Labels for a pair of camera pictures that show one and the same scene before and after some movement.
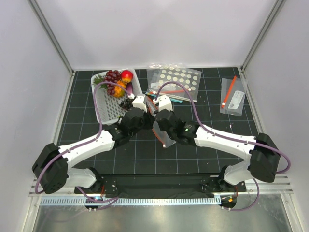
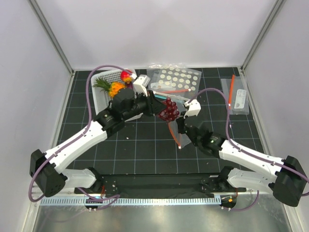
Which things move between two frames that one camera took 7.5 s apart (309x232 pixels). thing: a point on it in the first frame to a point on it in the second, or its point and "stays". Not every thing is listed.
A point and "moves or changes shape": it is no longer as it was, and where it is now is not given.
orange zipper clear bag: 164,139 moves or changes shape
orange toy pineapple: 119,91 stays
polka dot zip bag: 158,74 stays
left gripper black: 149,124 to 153,106
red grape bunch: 113,76 moves or changes shape
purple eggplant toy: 129,88 stays
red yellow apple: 126,76 stays
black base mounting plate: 161,185 stays
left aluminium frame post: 51,35 stays
